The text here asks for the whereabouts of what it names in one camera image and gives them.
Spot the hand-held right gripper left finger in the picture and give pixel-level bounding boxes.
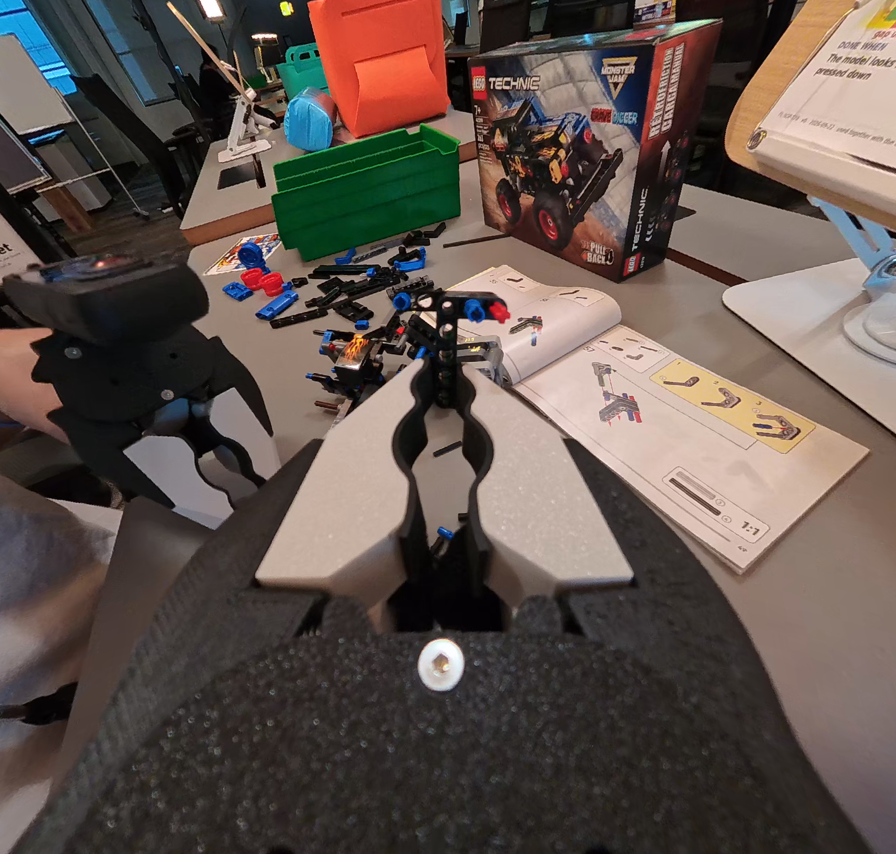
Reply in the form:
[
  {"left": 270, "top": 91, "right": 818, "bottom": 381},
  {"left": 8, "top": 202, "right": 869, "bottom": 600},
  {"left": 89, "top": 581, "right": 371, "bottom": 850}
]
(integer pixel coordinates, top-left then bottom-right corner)
[{"left": 255, "top": 358, "right": 439, "bottom": 631}]

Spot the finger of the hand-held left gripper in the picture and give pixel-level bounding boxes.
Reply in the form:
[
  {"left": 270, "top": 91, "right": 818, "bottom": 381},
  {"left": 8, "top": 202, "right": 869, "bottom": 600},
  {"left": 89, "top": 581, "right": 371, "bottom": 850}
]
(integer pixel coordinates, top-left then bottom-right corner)
[
  {"left": 122, "top": 432, "right": 237, "bottom": 530},
  {"left": 188, "top": 388, "right": 283, "bottom": 487}
]

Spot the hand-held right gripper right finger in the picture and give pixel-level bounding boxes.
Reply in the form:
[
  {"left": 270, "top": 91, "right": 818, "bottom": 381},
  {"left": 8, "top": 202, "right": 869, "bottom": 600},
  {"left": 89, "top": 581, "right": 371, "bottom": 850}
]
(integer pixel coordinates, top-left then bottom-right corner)
[{"left": 448, "top": 360, "right": 634, "bottom": 631}]

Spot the pile of small lego pieces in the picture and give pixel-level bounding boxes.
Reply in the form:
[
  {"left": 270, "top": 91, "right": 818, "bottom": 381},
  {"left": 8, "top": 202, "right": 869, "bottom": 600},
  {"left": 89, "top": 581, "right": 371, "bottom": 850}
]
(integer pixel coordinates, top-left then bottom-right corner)
[{"left": 433, "top": 441, "right": 471, "bottom": 540}]

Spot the black lego beam assembly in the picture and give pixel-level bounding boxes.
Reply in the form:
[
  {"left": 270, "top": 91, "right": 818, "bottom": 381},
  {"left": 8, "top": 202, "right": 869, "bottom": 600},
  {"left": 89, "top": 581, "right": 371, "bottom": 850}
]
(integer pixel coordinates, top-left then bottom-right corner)
[{"left": 392, "top": 289, "right": 512, "bottom": 410}]

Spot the group of lego beams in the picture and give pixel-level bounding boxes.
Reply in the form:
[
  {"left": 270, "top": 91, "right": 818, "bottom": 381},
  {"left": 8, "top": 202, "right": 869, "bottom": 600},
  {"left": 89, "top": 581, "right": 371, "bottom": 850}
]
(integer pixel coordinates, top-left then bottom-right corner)
[{"left": 223, "top": 222, "right": 449, "bottom": 330}]

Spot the partly built lego truck chassis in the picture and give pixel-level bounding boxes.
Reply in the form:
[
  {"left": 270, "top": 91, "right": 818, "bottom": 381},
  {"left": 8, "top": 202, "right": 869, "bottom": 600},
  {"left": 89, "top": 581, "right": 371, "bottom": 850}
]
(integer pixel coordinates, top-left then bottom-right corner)
[{"left": 306, "top": 308, "right": 505, "bottom": 421}]

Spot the lego set box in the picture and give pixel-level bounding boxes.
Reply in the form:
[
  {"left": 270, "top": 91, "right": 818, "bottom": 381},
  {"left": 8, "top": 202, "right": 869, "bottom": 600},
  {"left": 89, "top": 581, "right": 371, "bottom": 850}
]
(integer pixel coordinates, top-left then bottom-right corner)
[{"left": 468, "top": 19, "right": 723, "bottom": 284}]

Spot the person's left hand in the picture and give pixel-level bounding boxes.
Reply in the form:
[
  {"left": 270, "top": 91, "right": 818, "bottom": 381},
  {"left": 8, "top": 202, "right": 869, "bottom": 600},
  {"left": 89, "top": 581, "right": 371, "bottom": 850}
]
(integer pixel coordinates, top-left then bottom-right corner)
[{"left": 0, "top": 329, "right": 71, "bottom": 442}]

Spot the open instruction booklet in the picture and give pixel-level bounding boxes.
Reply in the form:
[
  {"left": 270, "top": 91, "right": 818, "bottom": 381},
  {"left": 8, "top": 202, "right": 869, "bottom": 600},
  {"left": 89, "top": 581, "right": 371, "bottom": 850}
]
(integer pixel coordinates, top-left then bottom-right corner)
[{"left": 420, "top": 264, "right": 871, "bottom": 576}]

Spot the colourful sticker sheet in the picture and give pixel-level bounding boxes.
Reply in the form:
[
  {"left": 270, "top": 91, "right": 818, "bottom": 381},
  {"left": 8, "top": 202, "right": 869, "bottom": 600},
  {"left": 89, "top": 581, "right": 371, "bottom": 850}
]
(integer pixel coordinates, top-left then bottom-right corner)
[{"left": 203, "top": 234, "right": 284, "bottom": 278}]

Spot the green plastic bin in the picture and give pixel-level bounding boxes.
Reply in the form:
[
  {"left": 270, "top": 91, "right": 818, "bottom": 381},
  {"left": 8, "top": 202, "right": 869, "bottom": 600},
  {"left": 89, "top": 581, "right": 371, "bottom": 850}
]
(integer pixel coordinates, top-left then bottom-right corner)
[{"left": 272, "top": 126, "right": 463, "bottom": 263}]

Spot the white stand with thin board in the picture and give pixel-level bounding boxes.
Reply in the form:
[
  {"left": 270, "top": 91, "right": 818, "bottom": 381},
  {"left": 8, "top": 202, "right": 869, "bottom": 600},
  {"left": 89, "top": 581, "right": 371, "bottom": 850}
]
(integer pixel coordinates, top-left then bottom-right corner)
[{"left": 167, "top": 1, "right": 275, "bottom": 163}]

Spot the whiteboard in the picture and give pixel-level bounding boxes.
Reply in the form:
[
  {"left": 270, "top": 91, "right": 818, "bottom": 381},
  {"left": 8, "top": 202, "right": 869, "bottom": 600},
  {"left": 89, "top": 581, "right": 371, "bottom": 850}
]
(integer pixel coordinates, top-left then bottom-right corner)
[{"left": 0, "top": 33, "right": 74, "bottom": 137}]

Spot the light blue roll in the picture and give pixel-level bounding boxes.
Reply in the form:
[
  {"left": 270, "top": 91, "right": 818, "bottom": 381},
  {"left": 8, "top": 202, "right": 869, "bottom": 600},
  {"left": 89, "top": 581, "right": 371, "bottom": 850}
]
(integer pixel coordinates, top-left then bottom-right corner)
[{"left": 283, "top": 85, "right": 340, "bottom": 153}]

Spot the white stand with wooden board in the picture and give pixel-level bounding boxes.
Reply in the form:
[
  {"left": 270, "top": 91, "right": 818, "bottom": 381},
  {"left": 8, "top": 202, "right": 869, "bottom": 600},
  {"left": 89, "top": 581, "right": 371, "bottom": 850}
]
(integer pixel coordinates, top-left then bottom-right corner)
[{"left": 723, "top": 0, "right": 896, "bottom": 438}]

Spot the teal felt bag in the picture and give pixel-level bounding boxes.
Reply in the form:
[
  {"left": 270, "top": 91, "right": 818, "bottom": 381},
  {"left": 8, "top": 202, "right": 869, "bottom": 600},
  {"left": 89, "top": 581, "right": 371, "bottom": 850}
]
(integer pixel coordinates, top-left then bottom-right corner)
[{"left": 276, "top": 42, "right": 323, "bottom": 99}]

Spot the orange felt bag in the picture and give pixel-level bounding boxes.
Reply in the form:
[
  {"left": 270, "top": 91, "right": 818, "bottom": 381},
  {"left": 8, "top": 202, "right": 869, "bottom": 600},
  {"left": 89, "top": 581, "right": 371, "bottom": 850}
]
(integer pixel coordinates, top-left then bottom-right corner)
[{"left": 308, "top": 0, "right": 452, "bottom": 139}]

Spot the printed instruction sheet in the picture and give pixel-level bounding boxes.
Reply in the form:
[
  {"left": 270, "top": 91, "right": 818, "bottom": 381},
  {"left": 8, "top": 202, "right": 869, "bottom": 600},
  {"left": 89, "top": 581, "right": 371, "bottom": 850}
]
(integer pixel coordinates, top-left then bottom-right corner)
[{"left": 773, "top": 0, "right": 896, "bottom": 162}]

